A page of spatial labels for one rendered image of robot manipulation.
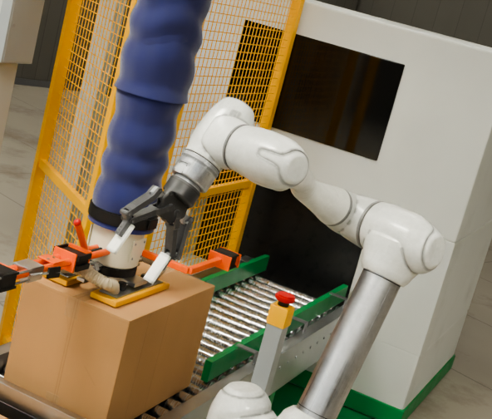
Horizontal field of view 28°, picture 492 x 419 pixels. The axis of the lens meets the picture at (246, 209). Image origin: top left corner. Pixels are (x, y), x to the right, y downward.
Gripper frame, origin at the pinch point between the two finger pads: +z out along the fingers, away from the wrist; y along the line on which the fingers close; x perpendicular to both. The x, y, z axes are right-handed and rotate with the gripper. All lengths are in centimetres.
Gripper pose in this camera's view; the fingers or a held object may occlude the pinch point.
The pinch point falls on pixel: (132, 262)
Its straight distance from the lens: 208.7
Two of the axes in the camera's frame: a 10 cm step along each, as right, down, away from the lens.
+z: -5.5, 8.2, -1.9
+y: -4.9, -5.0, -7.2
